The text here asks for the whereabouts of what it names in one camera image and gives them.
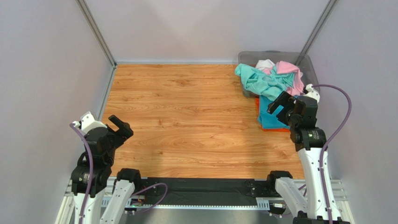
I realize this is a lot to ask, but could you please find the mint green t shirt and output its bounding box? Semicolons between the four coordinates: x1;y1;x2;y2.
235;63;285;101

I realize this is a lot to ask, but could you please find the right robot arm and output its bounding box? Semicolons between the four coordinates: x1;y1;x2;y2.
267;91;346;224

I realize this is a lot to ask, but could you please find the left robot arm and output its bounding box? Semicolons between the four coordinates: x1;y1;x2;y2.
70;112;142;224

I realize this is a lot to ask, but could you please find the folded blue t shirt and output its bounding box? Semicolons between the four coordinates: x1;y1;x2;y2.
257;96;290;129

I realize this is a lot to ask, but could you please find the folded orange t shirt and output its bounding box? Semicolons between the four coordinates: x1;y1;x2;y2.
255;98;289;133

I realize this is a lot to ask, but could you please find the pink t shirt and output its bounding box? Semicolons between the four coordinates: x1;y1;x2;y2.
263;61;305;96

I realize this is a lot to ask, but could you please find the white t shirt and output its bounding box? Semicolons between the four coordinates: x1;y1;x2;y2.
255;59;275;71

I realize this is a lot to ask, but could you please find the clear plastic bin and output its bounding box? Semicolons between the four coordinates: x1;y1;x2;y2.
238;51;318;97

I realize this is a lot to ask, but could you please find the black base mat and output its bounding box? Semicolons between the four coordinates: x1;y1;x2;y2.
138;177;280;206

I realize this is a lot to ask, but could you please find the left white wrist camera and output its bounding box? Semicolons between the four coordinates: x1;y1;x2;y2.
72;111;107;134

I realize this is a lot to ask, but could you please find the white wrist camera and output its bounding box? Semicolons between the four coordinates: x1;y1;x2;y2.
72;111;107;134
303;84;320;103

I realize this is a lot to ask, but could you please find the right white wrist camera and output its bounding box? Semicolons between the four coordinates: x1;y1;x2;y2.
303;84;320;103

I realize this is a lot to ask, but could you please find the right aluminium corner post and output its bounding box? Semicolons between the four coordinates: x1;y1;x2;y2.
295;0;339;65

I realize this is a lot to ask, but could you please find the aluminium corner post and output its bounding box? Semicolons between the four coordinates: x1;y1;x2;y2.
295;0;339;65
76;0;117;68

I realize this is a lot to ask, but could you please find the aluminium frame rail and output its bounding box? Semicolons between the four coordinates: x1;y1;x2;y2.
55;177;355;224

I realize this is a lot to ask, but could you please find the left aluminium corner post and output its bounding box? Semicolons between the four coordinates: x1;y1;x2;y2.
76;0;117;68

